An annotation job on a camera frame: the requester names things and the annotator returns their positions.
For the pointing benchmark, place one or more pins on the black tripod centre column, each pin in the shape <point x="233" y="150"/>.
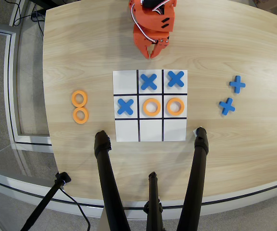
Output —
<point x="153" y="204"/>

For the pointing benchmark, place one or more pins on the black tripod leg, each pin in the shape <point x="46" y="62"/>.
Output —
<point x="107" y="180"/>
<point x="196" y="180"/>

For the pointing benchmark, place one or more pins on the thin black stand pole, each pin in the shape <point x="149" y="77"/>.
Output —
<point x="44" y="202"/>

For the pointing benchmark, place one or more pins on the grey metal partition frame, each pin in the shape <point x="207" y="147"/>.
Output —
<point x="11" y="96"/>

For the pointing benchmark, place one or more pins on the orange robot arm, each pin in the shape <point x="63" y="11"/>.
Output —
<point x="157" y="21"/>

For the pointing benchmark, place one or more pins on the black furniture base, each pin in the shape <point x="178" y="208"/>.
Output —
<point x="44" y="2"/>

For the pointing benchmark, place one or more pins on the cardboard box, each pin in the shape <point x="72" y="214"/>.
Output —
<point x="273" y="3"/>

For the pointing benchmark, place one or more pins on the blue foam cross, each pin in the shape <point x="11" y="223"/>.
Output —
<point x="125" y="106"/>
<point x="148" y="81"/>
<point x="227" y="106"/>
<point x="176" y="79"/>
<point x="237" y="84"/>

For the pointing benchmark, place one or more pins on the white tic-tac-toe grid sheet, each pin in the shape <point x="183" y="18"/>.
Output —
<point x="125" y="81"/>

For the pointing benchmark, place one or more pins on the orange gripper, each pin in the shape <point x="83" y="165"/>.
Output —
<point x="141" y="39"/>

